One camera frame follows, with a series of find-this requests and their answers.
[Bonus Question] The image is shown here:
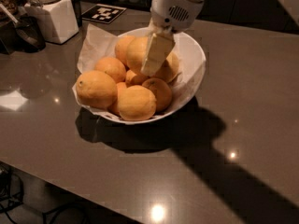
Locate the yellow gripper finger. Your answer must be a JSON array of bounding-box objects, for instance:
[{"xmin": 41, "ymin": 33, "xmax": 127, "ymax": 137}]
[{"xmin": 141, "ymin": 32, "xmax": 175, "ymax": 77}]

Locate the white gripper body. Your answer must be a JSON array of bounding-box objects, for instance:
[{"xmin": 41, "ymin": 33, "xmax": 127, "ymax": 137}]
[{"xmin": 150, "ymin": 0, "xmax": 204, "ymax": 33}]

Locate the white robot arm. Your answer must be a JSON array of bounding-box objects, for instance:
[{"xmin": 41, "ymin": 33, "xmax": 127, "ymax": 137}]
[{"xmin": 149, "ymin": 0, "xmax": 299, "ymax": 36}]

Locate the white bowl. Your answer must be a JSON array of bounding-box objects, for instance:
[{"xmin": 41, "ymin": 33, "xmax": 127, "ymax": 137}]
[{"xmin": 73, "ymin": 26, "xmax": 207, "ymax": 125}]

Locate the small inner centre orange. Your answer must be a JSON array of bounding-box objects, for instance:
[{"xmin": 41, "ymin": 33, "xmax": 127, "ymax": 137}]
[{"xmin": 125, "ymin": 70, "xmax": 148, "ymax": 86}]

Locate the small hidden middle orange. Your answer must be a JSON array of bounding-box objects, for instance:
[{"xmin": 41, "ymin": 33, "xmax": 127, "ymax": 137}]
[{"xmin": 108, "ymin": 82, "xmax": 127, "ymax": 116}]

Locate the large front left orange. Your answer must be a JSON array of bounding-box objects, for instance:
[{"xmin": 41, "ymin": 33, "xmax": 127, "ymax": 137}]
[{"xmin": 76, "ymin": 70, "xmax": 118, "ymax": 109}]

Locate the white paper liner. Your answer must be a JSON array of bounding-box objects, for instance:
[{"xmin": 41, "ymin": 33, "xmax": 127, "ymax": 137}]
[{"xmin": 72, "ymin": 24, "xmax": 194, "ymax": 124}]

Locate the black white marker card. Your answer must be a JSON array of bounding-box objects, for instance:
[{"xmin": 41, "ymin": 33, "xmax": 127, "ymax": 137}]
[{"xmin": 81, "ymin": 4, "xmax": 126, "ymax": 24}]

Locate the dark bottle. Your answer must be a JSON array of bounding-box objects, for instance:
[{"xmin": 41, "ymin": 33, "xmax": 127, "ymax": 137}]
[{"xmin": 71, "ymin": 0, "xmax": 82, "ymax": 27}]

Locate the white square jar base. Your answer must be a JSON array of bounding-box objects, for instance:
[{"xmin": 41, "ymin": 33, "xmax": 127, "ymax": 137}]
[{"xmin": 24, "ymin": 0, "xmax": 78, "ymax": 44}]

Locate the black kitchen appliance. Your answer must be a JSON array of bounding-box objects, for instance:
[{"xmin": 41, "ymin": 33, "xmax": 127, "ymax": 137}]
[{"xmin": 0, "ymin": 4, "xmax": 46, "ymax": 52}]

